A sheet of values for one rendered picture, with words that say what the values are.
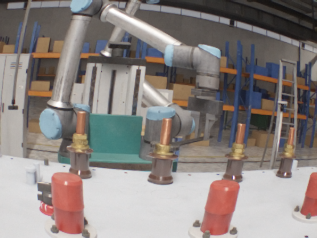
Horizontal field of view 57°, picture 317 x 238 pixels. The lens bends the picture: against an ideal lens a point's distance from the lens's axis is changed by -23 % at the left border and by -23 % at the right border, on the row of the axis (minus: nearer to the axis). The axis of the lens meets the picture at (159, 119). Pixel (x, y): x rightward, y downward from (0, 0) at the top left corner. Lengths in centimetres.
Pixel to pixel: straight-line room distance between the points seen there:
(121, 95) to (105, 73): 16
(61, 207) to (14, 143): 512
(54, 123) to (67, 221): 98
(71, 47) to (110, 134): 63
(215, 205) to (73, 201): 29
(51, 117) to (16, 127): 410
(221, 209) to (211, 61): 73
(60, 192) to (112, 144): 137
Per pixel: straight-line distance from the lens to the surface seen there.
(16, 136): 572
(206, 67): 133
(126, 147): 203
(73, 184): 65
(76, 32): 161
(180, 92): 928
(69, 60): 161
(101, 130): 197
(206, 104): 134
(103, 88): 203
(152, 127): 192
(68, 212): 66
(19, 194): 91
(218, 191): 72
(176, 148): 114
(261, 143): 1039
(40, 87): 883
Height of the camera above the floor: 170
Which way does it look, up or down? 7 degrees down
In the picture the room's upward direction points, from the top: 6 degrees clockwise
